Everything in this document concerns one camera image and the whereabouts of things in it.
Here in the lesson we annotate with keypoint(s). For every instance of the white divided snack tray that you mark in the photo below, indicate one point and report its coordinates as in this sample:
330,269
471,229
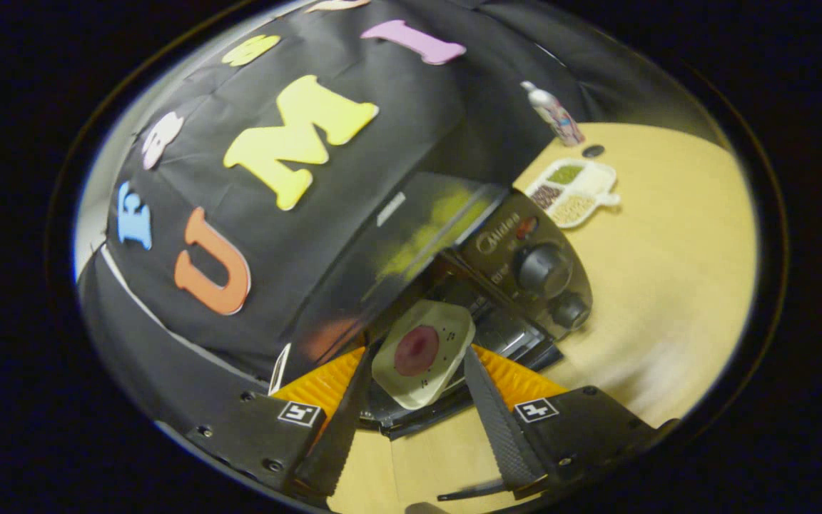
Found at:
582,182

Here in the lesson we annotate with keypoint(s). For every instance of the cream square plate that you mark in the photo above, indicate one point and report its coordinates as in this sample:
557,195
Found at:
448,323

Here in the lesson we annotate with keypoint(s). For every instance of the black electric oven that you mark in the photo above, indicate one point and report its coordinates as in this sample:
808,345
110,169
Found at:
525,235

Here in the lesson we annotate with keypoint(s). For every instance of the silver spray bottle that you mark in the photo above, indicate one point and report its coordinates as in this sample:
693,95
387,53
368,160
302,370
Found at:
557,114

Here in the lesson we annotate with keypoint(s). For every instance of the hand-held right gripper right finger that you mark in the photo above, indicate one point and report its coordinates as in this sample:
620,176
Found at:
500,428

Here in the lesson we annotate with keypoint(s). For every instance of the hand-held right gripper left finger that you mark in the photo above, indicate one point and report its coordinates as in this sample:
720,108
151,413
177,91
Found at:
340,442

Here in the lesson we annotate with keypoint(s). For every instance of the pink meat slice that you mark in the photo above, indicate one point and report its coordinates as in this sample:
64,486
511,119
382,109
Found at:
417,350

